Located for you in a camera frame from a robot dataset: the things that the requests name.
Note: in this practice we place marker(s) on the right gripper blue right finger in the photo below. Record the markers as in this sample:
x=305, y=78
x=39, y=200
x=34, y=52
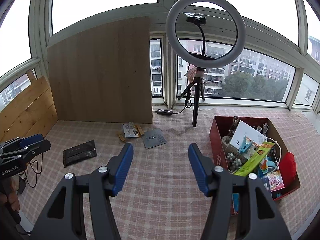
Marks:
x=202, y=168

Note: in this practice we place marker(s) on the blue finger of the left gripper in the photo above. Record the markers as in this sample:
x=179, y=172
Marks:
x=31, y=140

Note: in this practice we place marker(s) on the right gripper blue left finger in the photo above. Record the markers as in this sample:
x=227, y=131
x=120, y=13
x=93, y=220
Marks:
x=118, y=167

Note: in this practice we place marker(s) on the green lotion tube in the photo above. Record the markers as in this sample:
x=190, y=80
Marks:
x=255, y=159

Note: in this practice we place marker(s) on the black foil package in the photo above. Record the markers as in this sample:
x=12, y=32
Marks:
x=79, y=153

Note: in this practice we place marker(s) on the red white snack packet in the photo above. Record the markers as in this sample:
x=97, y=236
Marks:
x=275, y=180

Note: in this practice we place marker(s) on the person's left hand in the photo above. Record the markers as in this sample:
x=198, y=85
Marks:
x=11, y=185

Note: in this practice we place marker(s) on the red cardboard box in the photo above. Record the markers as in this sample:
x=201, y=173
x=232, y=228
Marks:
x=220, y=128

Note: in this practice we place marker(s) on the wooden clothespin front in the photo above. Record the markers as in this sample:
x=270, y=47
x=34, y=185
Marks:
x=121, y=136

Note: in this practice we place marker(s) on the light wooden plank panel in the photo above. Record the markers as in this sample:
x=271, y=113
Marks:
x=31, y=112

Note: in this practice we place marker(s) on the white printed sachet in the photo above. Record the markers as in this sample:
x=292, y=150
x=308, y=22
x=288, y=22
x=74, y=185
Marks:
x=130, y=130

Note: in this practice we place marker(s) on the wooden clothespin near sachet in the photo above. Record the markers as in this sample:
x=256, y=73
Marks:
x=140, y=130

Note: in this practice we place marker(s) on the grey foil pouch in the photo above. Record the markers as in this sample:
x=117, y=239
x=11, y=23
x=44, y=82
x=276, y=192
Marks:
x=153, y=138

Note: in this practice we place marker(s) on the blue plastic clip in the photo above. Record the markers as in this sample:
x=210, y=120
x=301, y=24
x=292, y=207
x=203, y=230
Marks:
x=245, y=145

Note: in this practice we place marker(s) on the pink plaid tablecloth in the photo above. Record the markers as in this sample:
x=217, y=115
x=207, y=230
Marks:
x=160, y=198

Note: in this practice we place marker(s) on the white product box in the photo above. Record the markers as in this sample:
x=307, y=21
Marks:
x=244, y=129

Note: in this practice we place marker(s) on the black tripod stand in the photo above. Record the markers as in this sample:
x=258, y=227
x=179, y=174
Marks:
x=197, y=75

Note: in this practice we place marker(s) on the red cloth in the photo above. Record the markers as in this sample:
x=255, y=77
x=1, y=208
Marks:
x=288, y=169

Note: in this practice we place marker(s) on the large wooden board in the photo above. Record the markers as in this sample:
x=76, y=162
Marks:
x=103, y=74

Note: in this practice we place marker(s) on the black inline cable remote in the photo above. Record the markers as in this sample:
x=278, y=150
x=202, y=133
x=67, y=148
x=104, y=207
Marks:
x=164, y=112

